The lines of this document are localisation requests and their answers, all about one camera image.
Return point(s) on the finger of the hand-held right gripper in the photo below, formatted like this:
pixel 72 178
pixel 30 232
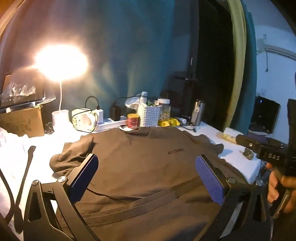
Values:
pixel 248 141

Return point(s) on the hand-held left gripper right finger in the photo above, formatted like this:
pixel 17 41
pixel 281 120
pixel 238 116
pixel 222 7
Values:
pixel 208 179

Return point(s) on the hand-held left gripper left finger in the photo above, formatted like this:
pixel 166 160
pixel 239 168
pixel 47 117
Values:
pixel 84 177

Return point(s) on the brown t-shirt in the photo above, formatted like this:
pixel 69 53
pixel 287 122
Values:
pixel 143 162

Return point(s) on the person's right hand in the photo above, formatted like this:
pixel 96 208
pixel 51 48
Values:
pixel 272 190

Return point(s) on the black electronic box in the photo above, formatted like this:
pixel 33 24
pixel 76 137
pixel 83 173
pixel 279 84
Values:
pixel 266 113

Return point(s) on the white mug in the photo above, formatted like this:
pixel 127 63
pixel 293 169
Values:
pixel 81 120

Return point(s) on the steel thermos bottle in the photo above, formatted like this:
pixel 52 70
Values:
pixel 197 115

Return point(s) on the white power strip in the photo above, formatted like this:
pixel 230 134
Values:
pixel 111 124

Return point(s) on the small black clip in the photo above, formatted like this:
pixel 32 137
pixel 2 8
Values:
pixel 49 128

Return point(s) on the white desk lamp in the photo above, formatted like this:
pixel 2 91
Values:
pixel 60 120

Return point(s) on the white charger plug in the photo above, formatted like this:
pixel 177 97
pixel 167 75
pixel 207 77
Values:
pixel 99 115

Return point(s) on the small white bottle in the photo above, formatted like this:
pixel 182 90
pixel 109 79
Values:
pixel 181 120

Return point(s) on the yellow snack packet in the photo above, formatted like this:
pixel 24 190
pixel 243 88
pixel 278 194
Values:
pixel 168 122

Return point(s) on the black power adapter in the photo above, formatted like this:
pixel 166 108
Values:
pixel 115 113

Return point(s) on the teal curtain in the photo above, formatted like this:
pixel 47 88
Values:
pixel 127 46
pixel 251 69

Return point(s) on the red tin can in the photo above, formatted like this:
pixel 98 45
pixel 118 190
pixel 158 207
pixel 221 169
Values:
pixel 133 121

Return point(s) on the glass jar white lid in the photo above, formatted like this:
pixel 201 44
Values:
pixel 164 111

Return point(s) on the cardboard box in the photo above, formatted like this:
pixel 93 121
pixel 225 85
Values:
pixel 20 122

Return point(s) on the white plastic basket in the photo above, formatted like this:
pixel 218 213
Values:
pixel 149 115

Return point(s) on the crumpled white tissue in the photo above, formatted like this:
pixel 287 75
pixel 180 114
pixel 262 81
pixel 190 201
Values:
pixel 133 102

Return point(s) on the white paper roll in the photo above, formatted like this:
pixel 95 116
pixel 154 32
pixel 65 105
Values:
pixel 143 97

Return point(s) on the clear plastic bag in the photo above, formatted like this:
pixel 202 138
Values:
pixel 23 90

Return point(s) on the pale yellow door frame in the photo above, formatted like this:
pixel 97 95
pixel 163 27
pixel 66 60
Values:
pixel 238 58

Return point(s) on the white wall conduit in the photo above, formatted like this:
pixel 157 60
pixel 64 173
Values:
pixel 277 49

